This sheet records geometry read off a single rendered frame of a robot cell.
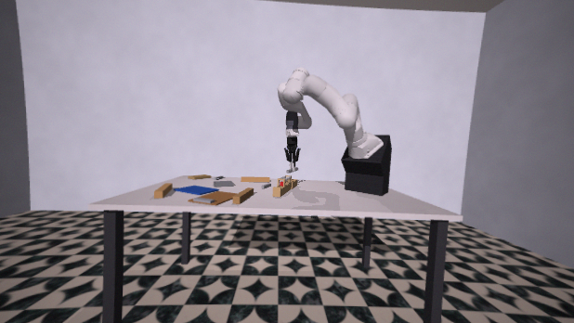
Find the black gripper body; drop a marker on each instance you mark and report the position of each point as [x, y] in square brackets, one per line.
[292, 142]

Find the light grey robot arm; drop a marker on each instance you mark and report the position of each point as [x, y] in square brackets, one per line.
[345, 111]

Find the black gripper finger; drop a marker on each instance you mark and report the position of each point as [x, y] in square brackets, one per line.
[289, 157]
[295, 158]

